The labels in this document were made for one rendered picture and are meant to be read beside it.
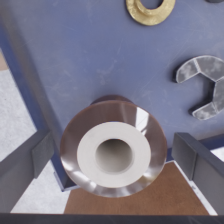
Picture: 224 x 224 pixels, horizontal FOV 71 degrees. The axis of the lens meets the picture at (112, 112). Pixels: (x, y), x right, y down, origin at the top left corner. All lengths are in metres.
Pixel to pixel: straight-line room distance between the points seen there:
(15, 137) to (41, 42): 1.20
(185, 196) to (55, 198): 1.28
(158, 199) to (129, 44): 0.37
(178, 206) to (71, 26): 0.42
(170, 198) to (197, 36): 0.36
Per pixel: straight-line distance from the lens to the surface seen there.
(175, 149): 0.17
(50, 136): 0.16
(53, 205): 1.66
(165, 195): 0.47
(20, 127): 1.36
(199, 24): 0.27
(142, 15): 0.24
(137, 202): 0.47
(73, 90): 0.24
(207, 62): 0.26
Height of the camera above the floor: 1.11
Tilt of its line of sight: 75 degrees down
